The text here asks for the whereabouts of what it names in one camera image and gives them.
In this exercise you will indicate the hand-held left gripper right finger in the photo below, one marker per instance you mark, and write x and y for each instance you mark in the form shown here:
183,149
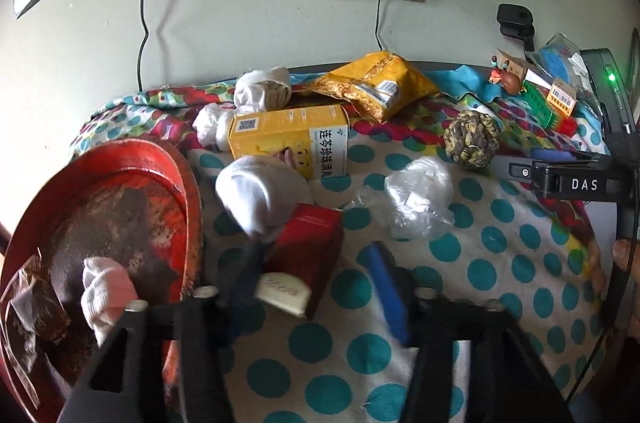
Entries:
390,293

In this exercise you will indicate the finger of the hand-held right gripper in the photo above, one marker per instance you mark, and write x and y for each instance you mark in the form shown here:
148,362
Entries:
550,154
520,172

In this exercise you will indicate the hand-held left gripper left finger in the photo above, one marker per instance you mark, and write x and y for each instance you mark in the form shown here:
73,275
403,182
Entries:
245,283

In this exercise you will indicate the red small box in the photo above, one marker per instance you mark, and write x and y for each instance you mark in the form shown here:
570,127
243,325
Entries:
310,243

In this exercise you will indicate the yellow medicine box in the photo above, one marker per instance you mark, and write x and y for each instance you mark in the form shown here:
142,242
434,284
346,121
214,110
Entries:
280,128

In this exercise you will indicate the red round basin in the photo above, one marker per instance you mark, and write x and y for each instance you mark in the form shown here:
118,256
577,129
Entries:
125,173

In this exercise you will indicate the person's right hand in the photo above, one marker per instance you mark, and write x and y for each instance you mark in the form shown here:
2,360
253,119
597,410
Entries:
626,255

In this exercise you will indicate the white small packet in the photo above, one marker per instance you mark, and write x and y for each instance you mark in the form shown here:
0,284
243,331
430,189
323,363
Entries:
282,293

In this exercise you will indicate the green box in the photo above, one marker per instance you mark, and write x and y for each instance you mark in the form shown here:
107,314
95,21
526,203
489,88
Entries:
550,105

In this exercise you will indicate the polka dot cloth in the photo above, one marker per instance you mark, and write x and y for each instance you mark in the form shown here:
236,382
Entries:
450,253

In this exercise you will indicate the brown toy figure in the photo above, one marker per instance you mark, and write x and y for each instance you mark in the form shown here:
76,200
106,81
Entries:
507,73

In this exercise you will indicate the blue packet in clear bag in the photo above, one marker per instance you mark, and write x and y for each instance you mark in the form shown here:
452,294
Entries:
560,55

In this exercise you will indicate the crumpled clear plastic bag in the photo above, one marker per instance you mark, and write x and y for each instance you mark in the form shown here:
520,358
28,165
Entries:
420,198

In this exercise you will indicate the black small device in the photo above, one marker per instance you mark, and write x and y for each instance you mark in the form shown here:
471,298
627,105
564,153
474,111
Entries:
515,20

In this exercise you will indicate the yellow snack packet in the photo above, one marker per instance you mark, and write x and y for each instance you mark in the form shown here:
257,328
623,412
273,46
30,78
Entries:
370,78

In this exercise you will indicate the white rolled sock pair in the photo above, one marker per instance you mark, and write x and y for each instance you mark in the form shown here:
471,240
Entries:
260,90

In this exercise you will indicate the brown patterned packet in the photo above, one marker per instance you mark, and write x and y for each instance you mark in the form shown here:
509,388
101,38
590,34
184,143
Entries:
35,318

